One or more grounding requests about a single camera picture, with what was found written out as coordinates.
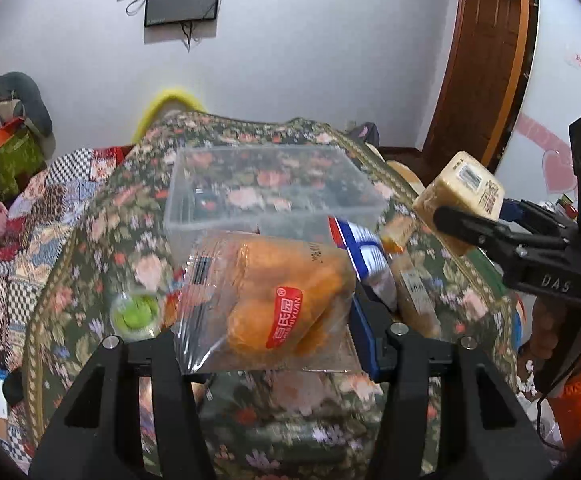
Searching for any beige cake block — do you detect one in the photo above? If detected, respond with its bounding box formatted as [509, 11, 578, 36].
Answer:
[412, 151, 505, 257]

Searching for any green jelly cup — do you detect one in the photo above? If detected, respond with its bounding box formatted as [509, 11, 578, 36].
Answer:
[109, 289, 164, 341]

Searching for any blue white snack packet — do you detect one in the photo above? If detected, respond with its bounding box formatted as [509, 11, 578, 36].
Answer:
[329, 217, 397, 312]

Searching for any orange bread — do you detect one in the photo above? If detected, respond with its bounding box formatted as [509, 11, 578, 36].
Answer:
[173, 231, 357, 375]

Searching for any orange barcode biscuit pack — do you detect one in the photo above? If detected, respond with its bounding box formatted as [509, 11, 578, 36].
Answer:
[391, 252, 441, 339]

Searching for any right hand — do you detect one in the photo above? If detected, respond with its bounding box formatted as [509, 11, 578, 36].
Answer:
[528, 297, 566, 361]

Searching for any floral green bedspread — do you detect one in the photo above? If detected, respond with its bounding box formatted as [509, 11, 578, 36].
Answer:
[21, 109, 522, 480]

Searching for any patchwork quilt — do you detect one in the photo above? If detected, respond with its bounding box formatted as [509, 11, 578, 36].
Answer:
[0, 146, 132, 461]

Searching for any brown wooden door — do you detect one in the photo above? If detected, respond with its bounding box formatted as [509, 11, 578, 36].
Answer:
[422, 0, 539, 177]

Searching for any clear plastic storage box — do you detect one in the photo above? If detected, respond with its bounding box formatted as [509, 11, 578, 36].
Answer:
[164, 144, 388, 264]

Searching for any yellow headboard rim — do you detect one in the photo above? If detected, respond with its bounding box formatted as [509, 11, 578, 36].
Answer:
[132, 87, 206, 144]

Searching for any grey pillow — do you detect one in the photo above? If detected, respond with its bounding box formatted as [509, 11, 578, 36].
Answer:
[0, 72, 53, 138]

